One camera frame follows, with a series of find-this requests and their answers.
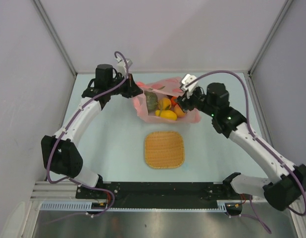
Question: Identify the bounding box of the pink plastic bag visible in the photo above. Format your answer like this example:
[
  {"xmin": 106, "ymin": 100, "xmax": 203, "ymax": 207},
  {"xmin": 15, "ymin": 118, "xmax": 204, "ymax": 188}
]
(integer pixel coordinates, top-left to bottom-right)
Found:
[{"xmin": 133, "ymin": 77, "xmax": 201, "ymax": 123}]

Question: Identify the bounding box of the fake peach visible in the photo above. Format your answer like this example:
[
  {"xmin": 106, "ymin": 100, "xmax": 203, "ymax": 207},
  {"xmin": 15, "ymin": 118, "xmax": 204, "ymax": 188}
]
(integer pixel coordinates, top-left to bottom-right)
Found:
[{"xmin": 173, "ymin": 104, "xmax": 187, "ymax": 118}]

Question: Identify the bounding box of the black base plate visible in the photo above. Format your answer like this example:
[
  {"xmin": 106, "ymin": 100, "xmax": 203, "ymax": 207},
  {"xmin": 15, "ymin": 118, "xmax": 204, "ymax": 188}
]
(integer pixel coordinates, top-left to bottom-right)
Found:
[{"xmin": 75, "ymin": 181, "xmax": 253, "ymax": 209}]

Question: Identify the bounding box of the green fake melon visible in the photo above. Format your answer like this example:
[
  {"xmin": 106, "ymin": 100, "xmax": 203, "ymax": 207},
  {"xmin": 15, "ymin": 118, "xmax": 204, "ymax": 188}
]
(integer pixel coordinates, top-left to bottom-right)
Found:
[{"xmin": 144, "ymin": 91, "xmax": 158, "ymax": 113}]

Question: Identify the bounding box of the yellow fake mango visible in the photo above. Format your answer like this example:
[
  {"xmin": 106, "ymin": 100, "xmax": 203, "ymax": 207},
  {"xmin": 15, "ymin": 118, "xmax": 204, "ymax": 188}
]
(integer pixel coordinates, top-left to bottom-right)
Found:
[{"xmin": 155, "ymin": 110, "xmax": 177, "ymax": 120}]

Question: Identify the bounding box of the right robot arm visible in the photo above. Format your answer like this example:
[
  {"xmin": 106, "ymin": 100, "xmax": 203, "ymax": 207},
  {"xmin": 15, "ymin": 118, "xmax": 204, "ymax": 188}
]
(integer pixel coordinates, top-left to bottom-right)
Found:
[{"xmin": 177, "ymin": 83, "xmax": 306, "ymax": 211}]

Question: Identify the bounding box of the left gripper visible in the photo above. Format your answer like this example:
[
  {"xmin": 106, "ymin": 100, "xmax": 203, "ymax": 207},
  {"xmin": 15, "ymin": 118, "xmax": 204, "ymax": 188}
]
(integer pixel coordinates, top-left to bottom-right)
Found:
[{"xmin": 106, "ymin": 73, "xmax": 143, "ymax": 99}]

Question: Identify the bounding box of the fake yellow orange fruit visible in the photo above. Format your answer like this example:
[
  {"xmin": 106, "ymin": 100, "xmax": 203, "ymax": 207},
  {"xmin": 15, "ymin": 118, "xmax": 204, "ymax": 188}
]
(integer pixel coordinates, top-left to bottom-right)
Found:
[{"xmin": 157, "ymin": 98, "xmax": 172, "ymax": 110}]

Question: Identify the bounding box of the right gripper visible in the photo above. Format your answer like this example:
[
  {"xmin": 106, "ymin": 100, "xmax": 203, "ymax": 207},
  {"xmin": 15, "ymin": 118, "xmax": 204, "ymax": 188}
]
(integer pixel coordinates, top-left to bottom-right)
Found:
[{"xmin": 173, "ymin": 87, "xmax": 216, "ymax": 117}]

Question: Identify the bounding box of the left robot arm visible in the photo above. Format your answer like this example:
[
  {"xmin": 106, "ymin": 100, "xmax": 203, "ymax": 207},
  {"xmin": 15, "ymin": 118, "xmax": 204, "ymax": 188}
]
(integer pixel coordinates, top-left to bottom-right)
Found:
[{"xmin": 41, "ymin": 60, "xmax": 143, "ymax": 198}]

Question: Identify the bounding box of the white cable duct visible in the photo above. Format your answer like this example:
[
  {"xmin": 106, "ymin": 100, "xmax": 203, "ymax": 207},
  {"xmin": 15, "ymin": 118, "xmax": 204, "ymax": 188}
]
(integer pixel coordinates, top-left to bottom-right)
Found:
[{"xmin": 40, "ymin": 200, "xmax": 243, "ymax": 213}]

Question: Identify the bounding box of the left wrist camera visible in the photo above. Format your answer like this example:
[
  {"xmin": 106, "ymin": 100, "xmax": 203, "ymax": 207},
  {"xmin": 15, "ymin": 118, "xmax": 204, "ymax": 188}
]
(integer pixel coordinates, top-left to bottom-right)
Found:
[{"xmin": 115, "ymin": 57, "xmax": 133, "ymax": 76}]

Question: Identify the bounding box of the woven bamboo tray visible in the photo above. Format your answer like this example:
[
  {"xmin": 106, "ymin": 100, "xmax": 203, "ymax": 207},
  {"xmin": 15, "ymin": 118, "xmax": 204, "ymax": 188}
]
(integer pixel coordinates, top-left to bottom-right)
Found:
[{"xmin": 144, "ymin": 131, "xmax": 185, "ymax": 169}]

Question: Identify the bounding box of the aluminium frame rail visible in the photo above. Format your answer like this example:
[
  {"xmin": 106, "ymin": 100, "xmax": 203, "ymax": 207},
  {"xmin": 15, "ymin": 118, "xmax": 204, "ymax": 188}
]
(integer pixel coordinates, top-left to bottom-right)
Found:
[{"xmin": 29, "ymin": 181, "xmax": 299, "ymax": 203}]

